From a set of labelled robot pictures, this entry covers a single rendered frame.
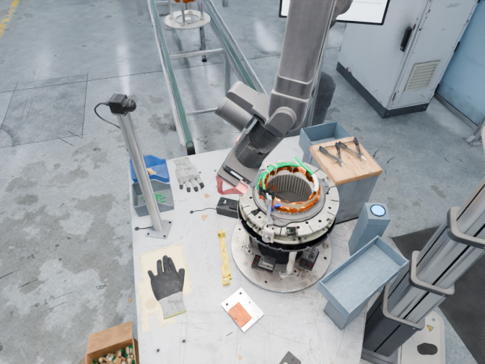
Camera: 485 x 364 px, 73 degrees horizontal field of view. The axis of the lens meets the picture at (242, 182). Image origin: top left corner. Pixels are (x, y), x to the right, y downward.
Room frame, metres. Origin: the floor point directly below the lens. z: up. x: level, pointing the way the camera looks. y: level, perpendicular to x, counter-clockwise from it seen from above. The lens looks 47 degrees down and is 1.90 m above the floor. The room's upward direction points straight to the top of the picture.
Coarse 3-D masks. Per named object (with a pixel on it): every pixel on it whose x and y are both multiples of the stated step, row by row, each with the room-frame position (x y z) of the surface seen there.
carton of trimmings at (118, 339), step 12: (120, 324) 0.62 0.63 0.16; (96, 336) 0.56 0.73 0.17; (108, 336) 0.56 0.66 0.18; (120, 336) 0.55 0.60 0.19; (96, 348) 0.50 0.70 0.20; (108, 348) 0.51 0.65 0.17; (120, 348) 0.52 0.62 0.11; (132, 348) 0.52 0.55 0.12; (84, 360) 0.45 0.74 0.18; (96, 360) 0.46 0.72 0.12; (108, 360) 0.45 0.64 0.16; (120, 360) 0.46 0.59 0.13; (132, 360) 0.46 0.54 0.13
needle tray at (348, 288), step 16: (384, 240) 0.54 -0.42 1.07; (352, 256) 0.49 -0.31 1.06; (368, 256) 0.51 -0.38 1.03; (384, 256) 0.51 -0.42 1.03; (400, 256) 0.49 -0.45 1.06; (336, 272) 0.45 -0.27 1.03; (352, 272) 0.46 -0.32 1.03; (368, 272) 0.46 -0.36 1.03; (384, 272) 0.46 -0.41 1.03; (320, 288) 0.40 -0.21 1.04; (336, 288) 0.41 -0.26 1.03; (352, 288) 0.41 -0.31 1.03; (368, 288) 0.41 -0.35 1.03; (336, 304) 0.36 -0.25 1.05; (352, 304) 0.36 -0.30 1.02; (336, 320) 0.40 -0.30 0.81; (352, 320) 0.41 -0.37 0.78
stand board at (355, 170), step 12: (324, 144) 0.97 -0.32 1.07; (360, 144) 0.97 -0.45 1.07; (324, 156) 0.91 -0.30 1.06; (336, 156) 0.91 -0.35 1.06; (348, 156) 0.91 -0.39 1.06; (324, 168) 0.85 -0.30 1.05; (336, 168) 0.84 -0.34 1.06; (348, 168) 0.84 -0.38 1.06; (360, 168) 0.84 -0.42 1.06; (372, 168) 0.84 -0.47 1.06; (336, 180) 0.78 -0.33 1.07; (348, 180) 0.79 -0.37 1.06
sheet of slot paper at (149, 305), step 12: (156, 252) 0.67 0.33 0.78; (168, 252) 0.67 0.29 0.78; (180, 252) 0.67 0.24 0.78; (144, 264) 0.62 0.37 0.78; (156, 264) 0.62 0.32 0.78; (180, 264) 0.62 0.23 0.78; (144, 276) 0.57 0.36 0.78; (144, 288) 0.52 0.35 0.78; (192, 288) 0.52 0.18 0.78; (144, 300) 0.48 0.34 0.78; (156, 300) 0.48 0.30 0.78; (144, 312) 0.44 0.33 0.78; (156, 312) 0.44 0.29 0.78; (144, 324) 0.40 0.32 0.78; (168, 324) 0.40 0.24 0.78
